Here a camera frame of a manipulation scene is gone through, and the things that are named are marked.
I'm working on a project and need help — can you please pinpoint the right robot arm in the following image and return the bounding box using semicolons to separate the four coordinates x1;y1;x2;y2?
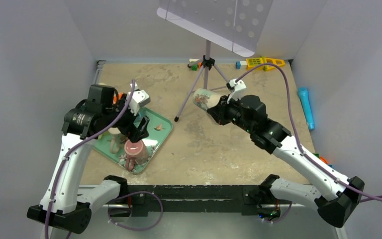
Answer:
199;95;365;228

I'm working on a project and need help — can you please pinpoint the white music stand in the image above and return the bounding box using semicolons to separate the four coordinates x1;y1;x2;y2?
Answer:
156;0;274;122

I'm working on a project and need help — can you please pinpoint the green floral tray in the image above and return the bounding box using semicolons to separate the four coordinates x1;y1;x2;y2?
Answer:
94;108;173;174

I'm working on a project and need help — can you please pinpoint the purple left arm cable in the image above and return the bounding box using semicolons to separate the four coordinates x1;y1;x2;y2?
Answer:
44;78;137;239

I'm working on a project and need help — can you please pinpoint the pink skull mug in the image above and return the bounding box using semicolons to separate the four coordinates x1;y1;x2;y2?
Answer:
119;140;150;172

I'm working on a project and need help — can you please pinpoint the blue white toy block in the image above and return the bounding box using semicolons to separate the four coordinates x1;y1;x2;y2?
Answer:
235;60;247;69

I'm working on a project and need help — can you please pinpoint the blue toy flashlight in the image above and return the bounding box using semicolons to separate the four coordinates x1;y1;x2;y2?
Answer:
297;87;315;130

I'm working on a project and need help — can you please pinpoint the cream coral shell mug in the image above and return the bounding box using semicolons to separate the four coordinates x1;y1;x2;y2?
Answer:
108;127;127;154

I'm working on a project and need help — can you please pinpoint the yellow green toy ramp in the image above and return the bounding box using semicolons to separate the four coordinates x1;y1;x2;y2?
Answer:
261;56;286;72

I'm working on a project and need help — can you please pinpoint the yellow toy grid block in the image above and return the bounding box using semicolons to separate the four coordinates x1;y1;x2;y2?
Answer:
246;57;264;70

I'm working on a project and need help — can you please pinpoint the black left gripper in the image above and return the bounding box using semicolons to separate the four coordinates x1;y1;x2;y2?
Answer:
102;94;149;142

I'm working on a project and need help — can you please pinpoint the orange mug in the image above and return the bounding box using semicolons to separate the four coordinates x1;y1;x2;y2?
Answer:
113;93;124;104

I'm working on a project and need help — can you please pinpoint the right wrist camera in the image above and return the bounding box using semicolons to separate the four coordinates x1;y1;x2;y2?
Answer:
226;79;247;104

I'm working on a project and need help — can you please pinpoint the cream dragon mug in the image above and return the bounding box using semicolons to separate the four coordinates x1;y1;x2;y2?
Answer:
191;88;222;111

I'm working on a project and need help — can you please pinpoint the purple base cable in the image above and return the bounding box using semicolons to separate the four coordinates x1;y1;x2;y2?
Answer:
107;190;164;232

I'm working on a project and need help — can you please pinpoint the small toy blocks pile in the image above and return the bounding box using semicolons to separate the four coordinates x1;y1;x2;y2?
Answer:
314;153;334;169

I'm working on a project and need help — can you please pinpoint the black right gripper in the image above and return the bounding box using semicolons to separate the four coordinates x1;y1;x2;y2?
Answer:
208;93;254;134

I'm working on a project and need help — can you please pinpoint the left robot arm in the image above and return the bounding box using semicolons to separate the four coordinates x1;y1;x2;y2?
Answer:
27;82;151;239

